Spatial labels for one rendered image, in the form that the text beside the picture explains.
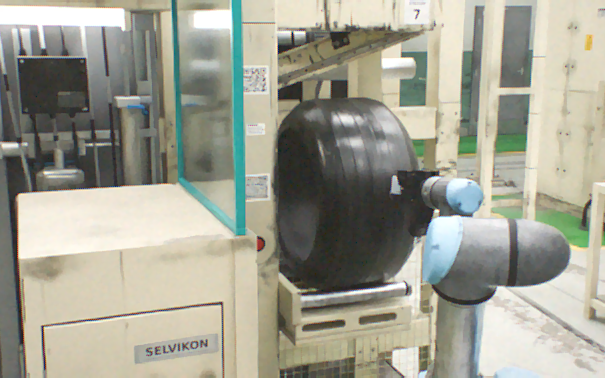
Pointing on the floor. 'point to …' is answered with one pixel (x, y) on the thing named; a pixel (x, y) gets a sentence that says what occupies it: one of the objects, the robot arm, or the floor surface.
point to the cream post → (256, 53)
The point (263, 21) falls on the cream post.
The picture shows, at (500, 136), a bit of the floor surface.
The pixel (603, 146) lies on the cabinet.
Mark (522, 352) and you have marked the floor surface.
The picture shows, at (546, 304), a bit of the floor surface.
